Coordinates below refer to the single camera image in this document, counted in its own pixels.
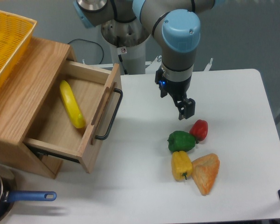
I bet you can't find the red toy bell pepper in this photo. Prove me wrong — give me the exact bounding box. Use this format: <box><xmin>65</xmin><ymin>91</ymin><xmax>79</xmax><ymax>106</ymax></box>
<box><xmin>189</xmin><ymin>119</ymin><xmax>208</xmax><ymax>142</ymax></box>

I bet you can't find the yellow plastic basket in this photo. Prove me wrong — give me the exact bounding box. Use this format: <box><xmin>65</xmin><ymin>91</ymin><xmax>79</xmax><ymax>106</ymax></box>
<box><xmin>0</xmin><ymin>10</ymin><xmax>37</xmax><ymax>88</ymax></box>

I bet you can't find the white table bracket right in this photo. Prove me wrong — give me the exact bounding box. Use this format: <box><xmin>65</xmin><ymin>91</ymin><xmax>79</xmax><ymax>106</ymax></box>
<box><xmin>203</xmin><ymin>57</ymin><xmax>213</xmax><ymax>71</ymax></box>

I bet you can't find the white table bracket left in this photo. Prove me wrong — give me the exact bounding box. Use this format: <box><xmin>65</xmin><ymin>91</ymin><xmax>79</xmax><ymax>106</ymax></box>
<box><xmin>82</xmin><ymin>59</ymin><xmax>113</xmax><ymax>70</ymax></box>

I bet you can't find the white table bracket middle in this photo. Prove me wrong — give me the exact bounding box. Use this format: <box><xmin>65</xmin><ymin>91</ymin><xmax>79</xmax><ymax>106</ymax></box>
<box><xmin>145</xmin><ymin>55</ymin><xmax>162</xmax><ymax>74</ymax></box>

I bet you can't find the black metal drawer handle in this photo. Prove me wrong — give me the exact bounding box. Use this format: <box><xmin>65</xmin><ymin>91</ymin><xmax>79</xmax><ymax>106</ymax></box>
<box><xmin>95</xmin><ymin>88</ymin><xmax>123</xmax><ymax>140</ymax></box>

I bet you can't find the yellow toy banana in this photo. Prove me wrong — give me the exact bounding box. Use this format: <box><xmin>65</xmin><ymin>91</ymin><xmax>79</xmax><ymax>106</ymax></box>
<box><xmin>59</xmin><ymin>80</ymin><xmax>86</xmax><ymax>129</ymax></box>

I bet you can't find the black cable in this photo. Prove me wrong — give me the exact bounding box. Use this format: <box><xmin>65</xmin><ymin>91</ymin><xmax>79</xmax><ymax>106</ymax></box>
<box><xmin>67</xmin><ymin>38</ymin><xmax>105</xmax><ymax>64</ymax></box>

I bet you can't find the green toy bell pepper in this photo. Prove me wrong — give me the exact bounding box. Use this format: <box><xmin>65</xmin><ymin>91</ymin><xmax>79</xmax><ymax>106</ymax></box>
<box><xmin>167</xmin><ymin>131</ymin><xmax>196</xmax><ymax>153</ymax></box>

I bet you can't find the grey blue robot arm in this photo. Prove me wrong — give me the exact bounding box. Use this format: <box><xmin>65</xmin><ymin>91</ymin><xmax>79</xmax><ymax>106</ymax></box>
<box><xmin>73</xmin><ymin>0</ymin><xmax>221</xmax><ymax>119</ymax></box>

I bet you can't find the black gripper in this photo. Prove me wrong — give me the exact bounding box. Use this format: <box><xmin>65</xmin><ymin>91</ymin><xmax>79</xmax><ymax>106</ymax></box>
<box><xmin>155</xmin><ymin>68</ymin><xmax>196</xmax><ymax>120</ymax></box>

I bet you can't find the wooden drawer cabinet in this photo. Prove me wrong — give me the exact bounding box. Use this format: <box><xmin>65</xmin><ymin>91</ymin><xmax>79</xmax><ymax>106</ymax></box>
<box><xmin>0</xmin><ymin>37</ymin><xmax>76</xmax><ymax>179</ymax></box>

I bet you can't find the wooden top drawer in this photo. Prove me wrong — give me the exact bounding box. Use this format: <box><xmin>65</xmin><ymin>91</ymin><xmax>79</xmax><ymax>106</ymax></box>
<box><xmin>24</xmin><ymin>61</ymin><xmax>121</xmax><ymax>173</ymax></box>

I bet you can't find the orange toy bread slice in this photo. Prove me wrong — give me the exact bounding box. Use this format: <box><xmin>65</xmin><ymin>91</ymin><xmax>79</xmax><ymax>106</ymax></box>
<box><xmin>191</xmin><ymin>153</ymin><xmax>220</xmax><ymax>196</ymax></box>

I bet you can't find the white table bracket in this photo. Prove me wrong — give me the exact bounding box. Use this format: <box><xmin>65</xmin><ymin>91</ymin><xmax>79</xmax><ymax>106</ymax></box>
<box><xmin>203</xmin><ymin>57</ymin><xmax>213</xmax><ymax>71</ymax></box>
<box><xmin>145</xmin><ymin>55</ymin><xmax>162</xmax><ymax>74</ymax></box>
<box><xmin>82</xmin><ymin>59</ymin><xmax>113</xmax><ymax>70</ymax></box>

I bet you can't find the yellow toy bell pepper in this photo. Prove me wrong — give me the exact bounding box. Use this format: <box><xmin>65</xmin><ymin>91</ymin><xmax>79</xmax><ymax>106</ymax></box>
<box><xmin>171</xmin><ymin>151</ymin><xmax>193</xmax><ymax>181</ymax></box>

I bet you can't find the black pan blue handle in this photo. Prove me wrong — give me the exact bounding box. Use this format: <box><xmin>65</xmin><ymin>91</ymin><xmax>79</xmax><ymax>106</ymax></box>
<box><xmin>0</xmin><ymin>166</ymin><xmax>57</xmax><ymax>221</ymax></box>

